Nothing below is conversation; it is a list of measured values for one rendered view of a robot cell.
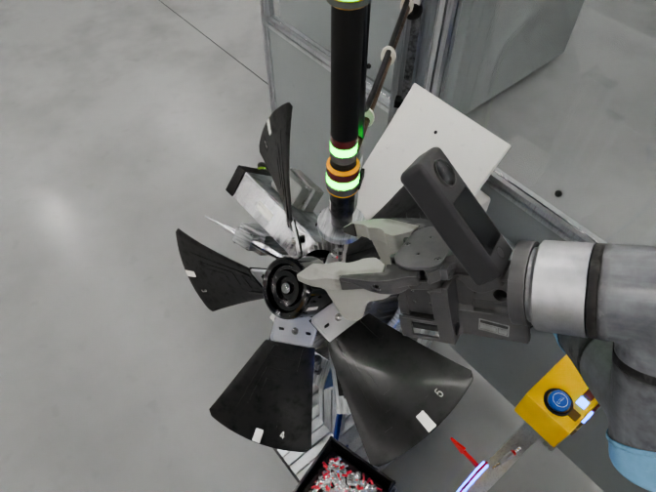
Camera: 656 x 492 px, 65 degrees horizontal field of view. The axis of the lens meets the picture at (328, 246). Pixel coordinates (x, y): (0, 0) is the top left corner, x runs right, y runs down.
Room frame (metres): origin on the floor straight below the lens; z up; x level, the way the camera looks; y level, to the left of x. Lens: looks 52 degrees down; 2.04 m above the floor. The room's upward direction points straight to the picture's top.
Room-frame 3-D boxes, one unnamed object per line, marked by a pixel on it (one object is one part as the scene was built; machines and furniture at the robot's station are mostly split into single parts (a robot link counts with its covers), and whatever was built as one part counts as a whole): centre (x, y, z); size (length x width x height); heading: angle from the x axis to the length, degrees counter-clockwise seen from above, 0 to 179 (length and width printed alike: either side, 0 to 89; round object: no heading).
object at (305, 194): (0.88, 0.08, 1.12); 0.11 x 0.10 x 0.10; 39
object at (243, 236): (0.76, 0.19, 1.08); 0.07 x 0.04 x 0.06; 50
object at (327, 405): (0.66, -0.02, 0.45); 0.09 x 0.04 x 0.91; 39
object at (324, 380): (0.51, 0.00, 0.91); 0.12 x 0.08 x 0.12; 129
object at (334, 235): (0.50, -0.02, 1.50); 0.09 x 0.07 x 0.10; 164
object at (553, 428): (0.40, -0.48, 1.02); 0.16 x 0.10 x 0.11; 129
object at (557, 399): (0.37, -0.44, 1.08); 0.04 x 0.04 x 0.02
